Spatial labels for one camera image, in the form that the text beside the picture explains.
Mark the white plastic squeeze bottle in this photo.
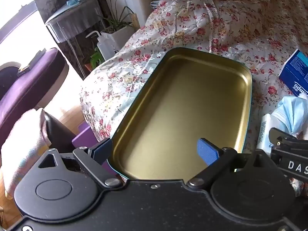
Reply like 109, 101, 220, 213
86, 30, 115, 60

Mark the transparent acrylic side table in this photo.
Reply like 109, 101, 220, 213
45, 0, 103, 79

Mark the purple round stool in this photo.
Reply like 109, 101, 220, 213
1, 48, 68, 144

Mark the small green potted plant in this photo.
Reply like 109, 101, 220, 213
85, 47, 105, 72

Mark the floral bed cover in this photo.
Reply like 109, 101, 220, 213
80, 0, 307, 153

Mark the blue Tempo tissue pack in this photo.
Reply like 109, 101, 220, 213
279, 49, 308, 96

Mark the white pocket tissue pack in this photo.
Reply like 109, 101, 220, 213
256, 114, 279, 155

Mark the gold teal metal tin tray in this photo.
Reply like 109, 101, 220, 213
108, 48, 252, 181

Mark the white square planter with plant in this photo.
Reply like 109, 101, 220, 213
102, 0, 135, 52

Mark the black box on stool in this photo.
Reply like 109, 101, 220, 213
17, 49, 46, 77

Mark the light blue face mask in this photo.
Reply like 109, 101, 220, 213
272, 96, 307, 136

